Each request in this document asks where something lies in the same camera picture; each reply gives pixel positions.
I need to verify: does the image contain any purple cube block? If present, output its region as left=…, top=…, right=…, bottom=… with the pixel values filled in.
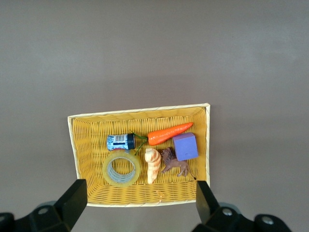
left=172, top=132, right=199, bottom=161

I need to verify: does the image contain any small blue labelled can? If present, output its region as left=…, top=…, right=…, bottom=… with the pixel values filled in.
left=106, top=133, right=135, bottom=151

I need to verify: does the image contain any yellow clear tape roll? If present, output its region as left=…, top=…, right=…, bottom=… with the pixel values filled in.
left=102, top=149, right=141, bottom=188

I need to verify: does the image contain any brown toy lion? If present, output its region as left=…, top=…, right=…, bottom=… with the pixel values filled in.
left=160, top=147, right=197, bottom=181

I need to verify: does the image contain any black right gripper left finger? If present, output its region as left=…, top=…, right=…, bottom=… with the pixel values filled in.
left=0, top=178, right=88, bottom=232

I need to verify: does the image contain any yellow wicker basket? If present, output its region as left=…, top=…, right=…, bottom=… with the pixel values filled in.
left=67, top=103, right=211, bottom=208

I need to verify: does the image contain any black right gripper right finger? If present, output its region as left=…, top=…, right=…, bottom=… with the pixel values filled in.
left=192, top=180, right=293, bottom=232

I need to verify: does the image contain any orange toy carrot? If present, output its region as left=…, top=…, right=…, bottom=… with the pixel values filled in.
left=129, top=122, right=194, bottom=156

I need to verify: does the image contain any beige toy bread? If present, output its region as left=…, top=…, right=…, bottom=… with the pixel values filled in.
left=144, top=147, right=162, bottom=185

